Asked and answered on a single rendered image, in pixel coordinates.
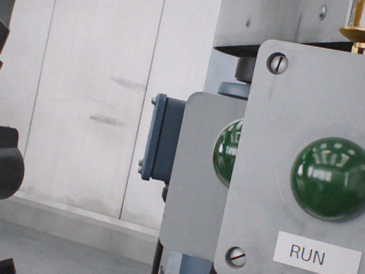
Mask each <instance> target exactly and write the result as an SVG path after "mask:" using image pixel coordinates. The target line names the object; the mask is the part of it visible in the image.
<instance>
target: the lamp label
mask: <svg viewBox="0 0 365 274"><path fill-rule="evenodd" d="M361 255H362V252H358V251H353V250H350V249H348V248H344V247H340V246H337V245H332V244H328V243H324V242H321V241H317V240H312V239H308V238H305V237H300V236H297V235H294V234H293V235H292V234H291V233H287V232H283V231H279V234H278V239H277V244H276V248H275V253H274V259H273V261H277V262H280V263H284V264H288V265H292V266H295V267H299V268H303V269H307V270H310V271H314V272H317V273H320V274H357V273H358V268H359V263H360V258H361Z"/></svg>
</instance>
